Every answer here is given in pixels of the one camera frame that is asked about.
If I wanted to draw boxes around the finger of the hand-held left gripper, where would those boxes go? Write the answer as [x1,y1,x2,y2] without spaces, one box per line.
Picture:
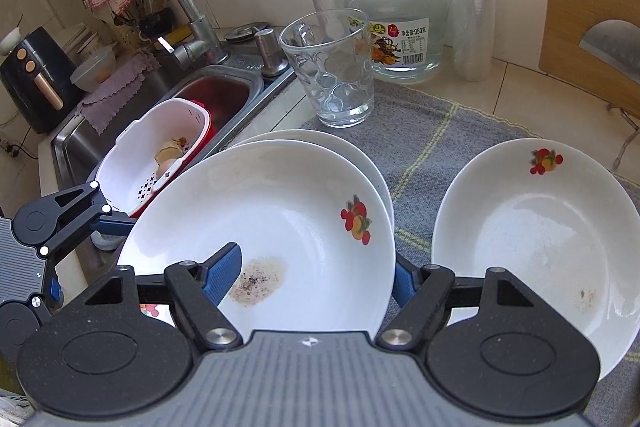
[39,180,135,262]
[29,258,64,322]

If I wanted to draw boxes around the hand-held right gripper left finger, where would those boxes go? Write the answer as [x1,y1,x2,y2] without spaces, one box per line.
[86,243,244,354]

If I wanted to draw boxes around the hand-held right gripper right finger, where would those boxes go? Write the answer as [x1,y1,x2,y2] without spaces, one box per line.
[375,257,545,351]

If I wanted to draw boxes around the white fruit print plate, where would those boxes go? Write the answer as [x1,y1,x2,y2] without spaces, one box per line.
[116,139,396,334]
[139,129,397,323]
[431,138,632,383]

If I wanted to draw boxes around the stainless steel sink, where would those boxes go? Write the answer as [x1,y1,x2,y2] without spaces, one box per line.
[50,19,301,208]

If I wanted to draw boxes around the white colander basket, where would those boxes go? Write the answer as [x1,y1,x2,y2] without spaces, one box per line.
[95,99,211,218]

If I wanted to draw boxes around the purple cloth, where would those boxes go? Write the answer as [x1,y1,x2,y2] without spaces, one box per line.
[75,57,161,135]

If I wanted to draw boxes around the black air fryer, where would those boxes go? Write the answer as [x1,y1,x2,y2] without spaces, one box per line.
[0,26,83,135]

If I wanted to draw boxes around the translucent plastic container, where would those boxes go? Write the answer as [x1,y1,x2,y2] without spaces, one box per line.
[69,46,117,92]

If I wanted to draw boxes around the grey checked mat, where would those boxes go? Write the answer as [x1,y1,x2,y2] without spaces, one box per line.
[300,79,640,427]

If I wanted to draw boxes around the white stacked dishes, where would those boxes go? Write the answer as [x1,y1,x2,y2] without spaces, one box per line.
[60,22,101,62]

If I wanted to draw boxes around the yellow sponge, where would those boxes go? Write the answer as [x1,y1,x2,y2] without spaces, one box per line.
[159,27,193,52]

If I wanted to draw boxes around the small white cup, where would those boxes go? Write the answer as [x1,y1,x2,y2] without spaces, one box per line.
[0,14,25,56]

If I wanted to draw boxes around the dark utensil holder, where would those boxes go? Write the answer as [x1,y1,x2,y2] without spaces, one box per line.
[116,0,173,38]

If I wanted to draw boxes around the clear drinking glass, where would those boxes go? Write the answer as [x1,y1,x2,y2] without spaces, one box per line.
[278,8,376,129]

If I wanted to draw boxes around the metal sink soap dispenser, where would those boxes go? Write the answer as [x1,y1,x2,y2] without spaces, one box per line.
[252,28,291,78]

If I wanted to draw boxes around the round metal drain cover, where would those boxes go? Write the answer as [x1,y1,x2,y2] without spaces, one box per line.
[224,21,271,42]

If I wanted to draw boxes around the glass jar with black lid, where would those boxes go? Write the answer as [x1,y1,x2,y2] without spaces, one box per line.
[345,0,449,84]

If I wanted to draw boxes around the bamboo cutting board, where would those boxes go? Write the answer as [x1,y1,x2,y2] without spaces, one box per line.
[538,0,640,118]

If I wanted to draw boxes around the black cable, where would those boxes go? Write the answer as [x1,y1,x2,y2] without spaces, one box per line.
[0,114,38,158]

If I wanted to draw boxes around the metal wire rack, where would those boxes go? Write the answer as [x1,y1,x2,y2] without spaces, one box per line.
[607,99,640,172]

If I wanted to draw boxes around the black handled kitchen knife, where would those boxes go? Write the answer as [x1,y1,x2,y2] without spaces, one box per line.
[579,19,640,90]

